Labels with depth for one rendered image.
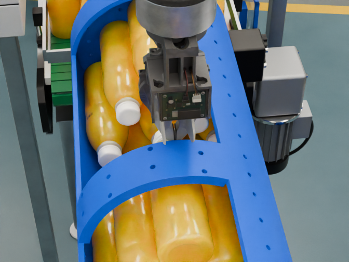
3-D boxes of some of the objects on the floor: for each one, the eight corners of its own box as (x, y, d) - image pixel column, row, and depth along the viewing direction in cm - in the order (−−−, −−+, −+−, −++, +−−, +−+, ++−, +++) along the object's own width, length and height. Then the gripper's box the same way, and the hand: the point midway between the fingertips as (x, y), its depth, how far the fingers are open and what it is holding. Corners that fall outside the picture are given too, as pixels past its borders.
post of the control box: (48, 286, 229) (-8, 15, 159) (48, 275, 232) (-8, 4, 162) (61, 284, 229) (11, 14, 159) (61, 273, 232) (12, 3, 162)
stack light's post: (248, 220, 247) (282, -89, 170) (245, 210, 250) (278, -97, 173) (260, 219, 247) (299, -90, 170) (257, 209, 250) (295, -98, 173)
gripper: (140, 48, 82) (145, 179, 97) (223, 42, 82) (215, 173, 97) (134, 2, 88) (139, 132, 103) (211, -3, 89) (205, 127, 103)
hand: (174, 130), depth 101 cm, fingers closed
